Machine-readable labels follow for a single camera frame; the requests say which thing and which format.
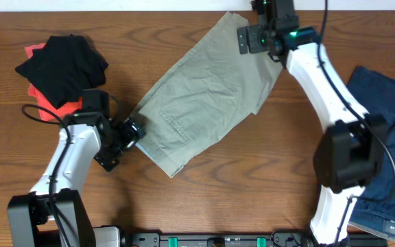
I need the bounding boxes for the khaki green shorts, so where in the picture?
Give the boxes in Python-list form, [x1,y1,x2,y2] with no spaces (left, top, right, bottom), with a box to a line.
[130,12,283,177]

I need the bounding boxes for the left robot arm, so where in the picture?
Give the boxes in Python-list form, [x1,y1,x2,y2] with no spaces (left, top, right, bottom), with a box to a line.
[7,89,145,246]

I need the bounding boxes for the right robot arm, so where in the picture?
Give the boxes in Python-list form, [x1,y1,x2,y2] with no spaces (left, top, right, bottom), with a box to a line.
[237,0,388,246]

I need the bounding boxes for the red folded garment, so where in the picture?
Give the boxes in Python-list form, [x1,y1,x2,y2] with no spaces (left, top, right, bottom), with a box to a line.
[24,43,82,117]

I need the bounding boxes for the black folded garment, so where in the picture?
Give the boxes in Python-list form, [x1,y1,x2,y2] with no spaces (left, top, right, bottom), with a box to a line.
[15,35,108,108]

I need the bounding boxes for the dark blue denim jeans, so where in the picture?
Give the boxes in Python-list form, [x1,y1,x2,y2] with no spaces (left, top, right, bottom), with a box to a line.
[348,67,395,242]

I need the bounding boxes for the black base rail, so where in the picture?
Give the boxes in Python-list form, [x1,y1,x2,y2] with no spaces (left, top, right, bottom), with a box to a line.
[128,231,387,247]

